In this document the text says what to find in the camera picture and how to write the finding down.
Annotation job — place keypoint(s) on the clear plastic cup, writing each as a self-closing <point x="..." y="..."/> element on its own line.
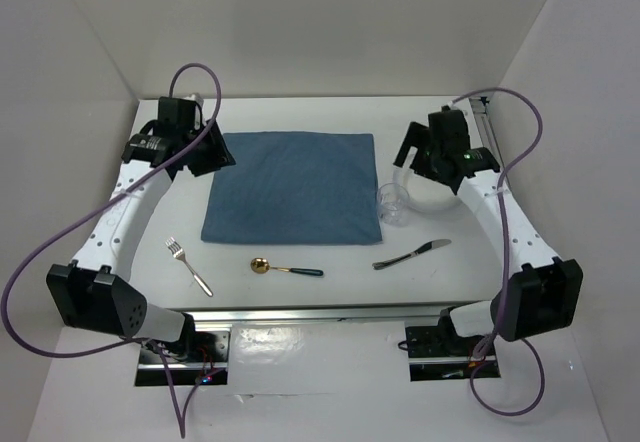
<point x="392" y="204"/>

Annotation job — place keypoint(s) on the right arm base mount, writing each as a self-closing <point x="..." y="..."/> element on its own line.
<point x="434" y="355"/>

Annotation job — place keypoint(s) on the blue cloth napkin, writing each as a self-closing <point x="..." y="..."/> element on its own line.
<point x="295" y="188"/>

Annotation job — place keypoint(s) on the gold spoon with dark handle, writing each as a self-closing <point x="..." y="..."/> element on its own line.
<point x="262" y="266"/>

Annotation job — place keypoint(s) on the silver fork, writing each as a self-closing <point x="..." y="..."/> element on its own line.
<point x="178" y="253"/>

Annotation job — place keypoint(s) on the aluminium rail frame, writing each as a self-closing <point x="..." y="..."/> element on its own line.
<point x="505" y="168"/>

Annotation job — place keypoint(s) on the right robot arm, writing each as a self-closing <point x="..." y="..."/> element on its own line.
<point x="539" y="290"/>

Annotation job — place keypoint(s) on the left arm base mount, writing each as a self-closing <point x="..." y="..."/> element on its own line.
<point x="206" y="363"/>

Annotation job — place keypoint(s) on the clear glass plate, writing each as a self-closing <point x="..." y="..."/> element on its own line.
<point x="424" y="196"/>

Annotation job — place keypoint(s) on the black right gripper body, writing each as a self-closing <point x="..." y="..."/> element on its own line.
<point x="434" y="152"/>

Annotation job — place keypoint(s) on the silver table knife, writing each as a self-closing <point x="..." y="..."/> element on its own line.
<point x="432" y="245"/>

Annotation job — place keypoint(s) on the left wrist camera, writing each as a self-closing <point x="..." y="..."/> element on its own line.
<point x="179" y="115"/>

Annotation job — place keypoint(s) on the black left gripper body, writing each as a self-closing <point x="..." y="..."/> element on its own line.
<point x="208" y="152"/>

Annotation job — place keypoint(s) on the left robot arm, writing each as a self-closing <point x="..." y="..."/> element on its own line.
<point x="93" y="291"/>

